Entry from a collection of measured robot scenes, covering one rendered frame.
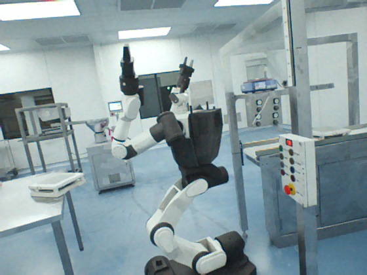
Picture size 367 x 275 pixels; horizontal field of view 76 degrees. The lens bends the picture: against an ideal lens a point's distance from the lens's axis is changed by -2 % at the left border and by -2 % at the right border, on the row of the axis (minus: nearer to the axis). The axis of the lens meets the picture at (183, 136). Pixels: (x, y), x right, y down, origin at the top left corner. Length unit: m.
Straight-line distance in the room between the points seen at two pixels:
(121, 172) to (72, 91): 3.35
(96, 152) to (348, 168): 3.14
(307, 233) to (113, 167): 3.10
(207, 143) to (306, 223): 0.59
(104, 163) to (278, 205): 2.65
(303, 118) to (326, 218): 1.36
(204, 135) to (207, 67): 5.83
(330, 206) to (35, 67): 6.49
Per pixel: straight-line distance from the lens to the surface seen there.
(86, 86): 6.64
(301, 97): 1.07
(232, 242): 1.72
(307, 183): 1.01
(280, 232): 2.16
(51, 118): 4.72
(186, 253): 1.59
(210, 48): 7.16
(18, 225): 1.44
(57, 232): 1.46
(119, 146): 1.23
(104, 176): 3.91
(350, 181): 2.32
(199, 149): 1.30
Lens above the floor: 1.31
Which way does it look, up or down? 10 degrees down
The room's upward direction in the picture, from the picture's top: 8 degrees counter-clockwise
